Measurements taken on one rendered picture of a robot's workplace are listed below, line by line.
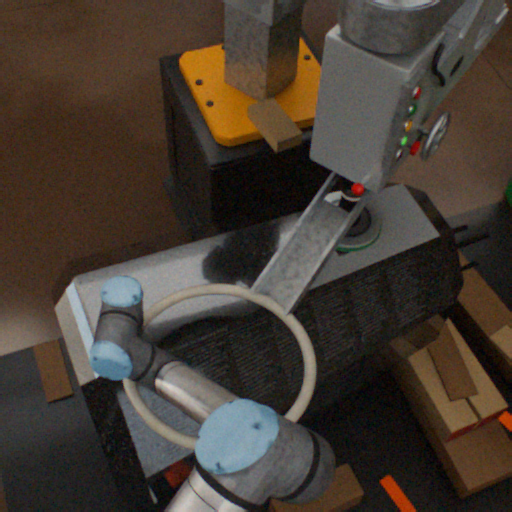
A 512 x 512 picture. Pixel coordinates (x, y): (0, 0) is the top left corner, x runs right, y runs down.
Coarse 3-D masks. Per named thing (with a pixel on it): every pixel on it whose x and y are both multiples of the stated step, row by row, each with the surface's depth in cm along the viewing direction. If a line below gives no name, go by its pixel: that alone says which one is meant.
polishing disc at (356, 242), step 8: (336, 192) 225; (328, 200) 223; (336, 200) 223; (368, 208) 222; (376, 208) 222; (368, 216) 220; (376, 216) 220; (360, 224) 218; (368, 224) 218; (376, 224) 218; (352, 232) 216; (360, 232) 216; (368, 232) 216; (376, 232) 216; (344, 240) 214; (352, 240) 214; (360, 240) 214; (368, 240) 215; (352, 248) 214
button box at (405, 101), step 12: (420, 72) 159; (408, 84) 157; (420, 84) 160; (408, 96) 158; (396, 108) 162; (408, 108) 162; (396, 120) 165; (396, 132) 168; (408, 132) 174; (396, 144) 170; (384, 156) 175; (396, 156) 176; (384, 168) 178
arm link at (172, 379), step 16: (160, 352) 156; (160, 368) 153; (176, 368) 150; (144, 384) 155; (160, 384) 151; (176, 384) 146; (192, 384) 142; (208, 384) 141; (176, 400) 144; (192, 400) 139; (208, 400) 136; (224, 400) 133; (192, 416) 139; (208, 416) 133; (320, 448) 107; (320, 464) 106; (320, 480) 106; (304, 496) 106; (320, 496) 110
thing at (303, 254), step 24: (312, 216) 204; (336, 216) 203; (288, 240) 197; (312, 240) 201; (336, 240) 196; (288, 264) 199; (312, 264) 198; (264, 288) 197; (288, 288) 196; (288, 312) 190
